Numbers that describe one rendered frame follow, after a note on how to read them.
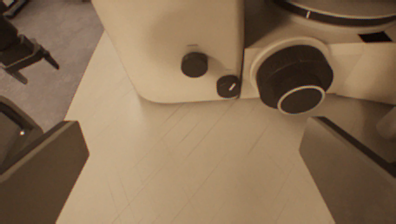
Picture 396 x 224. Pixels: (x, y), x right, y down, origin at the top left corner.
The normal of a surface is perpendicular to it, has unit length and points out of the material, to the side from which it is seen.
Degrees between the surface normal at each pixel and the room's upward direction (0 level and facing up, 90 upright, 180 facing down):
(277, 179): 0
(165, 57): 90
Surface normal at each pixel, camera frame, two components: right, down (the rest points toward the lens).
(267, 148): -0.08, -0.58
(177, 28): 0.02, 0.81
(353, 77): -0.30, 0.79
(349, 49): -0.04, 0.30
